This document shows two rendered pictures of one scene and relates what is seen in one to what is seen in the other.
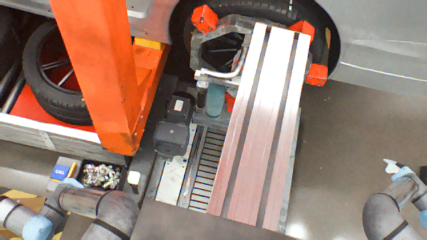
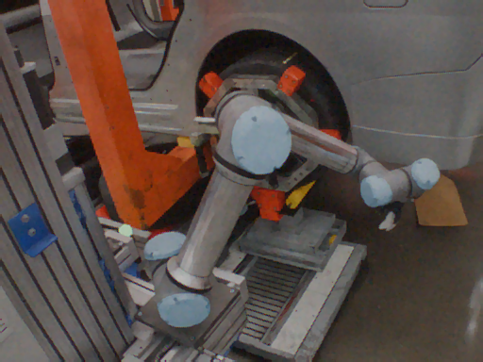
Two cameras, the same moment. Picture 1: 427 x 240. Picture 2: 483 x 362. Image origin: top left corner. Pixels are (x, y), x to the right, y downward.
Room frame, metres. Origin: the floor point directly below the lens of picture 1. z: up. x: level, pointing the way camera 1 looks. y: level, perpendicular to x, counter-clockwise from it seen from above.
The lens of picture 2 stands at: (-0.35, -0.97, 1.71)
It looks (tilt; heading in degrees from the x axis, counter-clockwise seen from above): 31 degrees down; 33
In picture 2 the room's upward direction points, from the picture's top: 10 degrees counter-clockwise
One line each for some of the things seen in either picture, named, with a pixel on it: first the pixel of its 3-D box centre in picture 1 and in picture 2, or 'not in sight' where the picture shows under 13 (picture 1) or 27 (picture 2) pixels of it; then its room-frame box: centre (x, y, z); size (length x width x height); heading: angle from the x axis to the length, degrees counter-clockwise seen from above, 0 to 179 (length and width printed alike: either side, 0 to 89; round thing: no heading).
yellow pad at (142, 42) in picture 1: (151, 34); (194, 138); (1.37, 0.41, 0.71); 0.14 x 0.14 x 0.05; 87
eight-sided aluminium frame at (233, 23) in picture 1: (248, 61); (260, 133); (1.21, -0.09, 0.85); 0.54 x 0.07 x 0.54; 87
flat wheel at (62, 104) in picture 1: (89, 65); (154, 184); (1.32, 0.77, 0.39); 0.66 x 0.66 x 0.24
